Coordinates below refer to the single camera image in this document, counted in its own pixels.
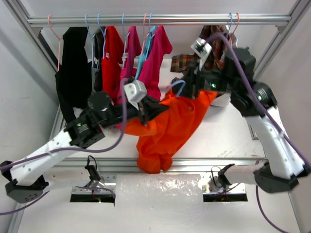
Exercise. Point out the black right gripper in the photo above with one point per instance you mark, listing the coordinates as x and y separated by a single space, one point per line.
193 80

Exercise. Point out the orange t shirt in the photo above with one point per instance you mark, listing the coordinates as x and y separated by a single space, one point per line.
163 136

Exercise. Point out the magenta hanging shirt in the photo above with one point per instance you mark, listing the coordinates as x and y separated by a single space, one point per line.
151 66
132 51

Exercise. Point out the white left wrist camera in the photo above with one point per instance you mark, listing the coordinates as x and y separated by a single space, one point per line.
135 91

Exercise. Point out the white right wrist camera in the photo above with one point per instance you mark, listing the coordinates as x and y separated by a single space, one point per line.
201 48

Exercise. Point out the magenta hanging shirt right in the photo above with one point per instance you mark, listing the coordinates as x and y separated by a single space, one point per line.
151 66

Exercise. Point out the aluminium frame front rail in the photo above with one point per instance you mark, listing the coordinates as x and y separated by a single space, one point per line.
129 165

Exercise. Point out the magenta hanging shirt left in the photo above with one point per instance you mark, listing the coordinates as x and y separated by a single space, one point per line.
132 51

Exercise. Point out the grey hanging garment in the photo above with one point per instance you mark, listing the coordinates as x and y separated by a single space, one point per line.
97 50

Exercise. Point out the plaid flannel shirt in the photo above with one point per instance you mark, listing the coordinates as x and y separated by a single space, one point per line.
180 63

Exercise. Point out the teal hanging garment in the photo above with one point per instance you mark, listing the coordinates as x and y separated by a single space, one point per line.
145 51

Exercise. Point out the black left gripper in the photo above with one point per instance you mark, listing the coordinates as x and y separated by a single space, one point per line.
144 112

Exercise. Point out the red hanging t shirt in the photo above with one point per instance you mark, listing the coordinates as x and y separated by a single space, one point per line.
111 61

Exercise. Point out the blue hanger right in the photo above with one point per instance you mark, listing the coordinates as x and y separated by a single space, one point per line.
229 24

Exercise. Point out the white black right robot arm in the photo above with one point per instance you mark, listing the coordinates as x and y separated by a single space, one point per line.
258 106

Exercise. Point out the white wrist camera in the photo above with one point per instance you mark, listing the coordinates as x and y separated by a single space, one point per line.
135 91
201 48

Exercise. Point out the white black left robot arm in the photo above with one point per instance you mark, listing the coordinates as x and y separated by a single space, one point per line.
33 176

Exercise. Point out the white hanging garment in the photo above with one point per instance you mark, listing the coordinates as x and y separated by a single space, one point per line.
222 100

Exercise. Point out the black hanging garment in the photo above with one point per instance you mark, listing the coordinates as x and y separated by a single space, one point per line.
73 80

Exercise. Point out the aluminium hanging rail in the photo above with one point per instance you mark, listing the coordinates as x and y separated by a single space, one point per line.
162 19

